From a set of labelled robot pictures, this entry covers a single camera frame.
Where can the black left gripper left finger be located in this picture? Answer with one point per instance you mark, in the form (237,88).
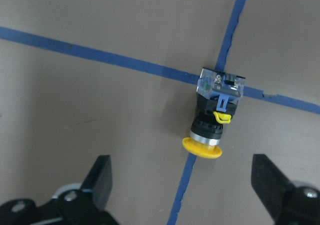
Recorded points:
(99,181)

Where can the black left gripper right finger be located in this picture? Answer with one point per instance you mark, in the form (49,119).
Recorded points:
(271,186)

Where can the yellow push button switch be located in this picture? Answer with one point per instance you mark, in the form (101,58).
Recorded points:
(218,96)

